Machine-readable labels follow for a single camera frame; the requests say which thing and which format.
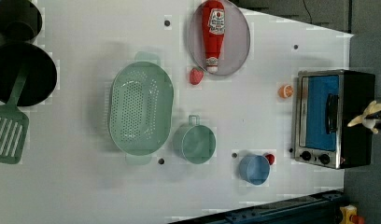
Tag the green spatula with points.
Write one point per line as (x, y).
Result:
(13, 123)

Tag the yellow peeled toy banana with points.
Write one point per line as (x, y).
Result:
(360, 118)

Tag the orange slice toy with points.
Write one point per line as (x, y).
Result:
(285, 91)

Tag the blue metal frame rail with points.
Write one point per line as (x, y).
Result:
(319, 208)

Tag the red toy strawberry near plate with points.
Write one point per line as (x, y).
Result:
(196, 76)

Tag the yellow red clamp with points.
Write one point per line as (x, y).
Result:
(350, 215)

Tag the black toaster oven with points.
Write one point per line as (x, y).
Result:
(326, 101)

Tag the large black pan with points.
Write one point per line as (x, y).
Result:
(39, 70)

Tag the small black pot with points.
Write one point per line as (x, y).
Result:
(20, 20)

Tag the red ketchup bottle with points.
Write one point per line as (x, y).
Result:
(213, 29)

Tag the green perforated colander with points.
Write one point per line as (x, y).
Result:
(140, 112)

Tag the green measuring cup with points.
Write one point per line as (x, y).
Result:
(194, 142)

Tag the grey round plate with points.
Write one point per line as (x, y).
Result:
(236, 43)

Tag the red toy strawberry near oven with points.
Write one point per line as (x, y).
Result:
(270, 158)

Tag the blue cup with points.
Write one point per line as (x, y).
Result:
(254, 169)

